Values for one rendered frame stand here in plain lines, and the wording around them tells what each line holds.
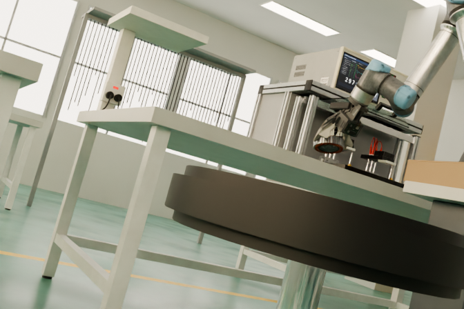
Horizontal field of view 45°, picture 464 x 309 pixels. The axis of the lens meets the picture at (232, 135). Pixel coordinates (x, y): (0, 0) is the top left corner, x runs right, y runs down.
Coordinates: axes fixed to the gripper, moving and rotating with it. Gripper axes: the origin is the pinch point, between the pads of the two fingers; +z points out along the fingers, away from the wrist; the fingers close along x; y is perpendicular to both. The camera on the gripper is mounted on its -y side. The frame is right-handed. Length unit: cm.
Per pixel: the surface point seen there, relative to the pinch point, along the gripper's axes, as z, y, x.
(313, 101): -3.6, -35.2, 8.4
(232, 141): 5.5, 10.7, -41.2
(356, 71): -20, -50, 30
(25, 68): 0, 19, -108
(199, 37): -2, -70, -37
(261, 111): 20, -68, 7
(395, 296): 97, -50, 140
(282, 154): 4.8, 9.9, -21.5
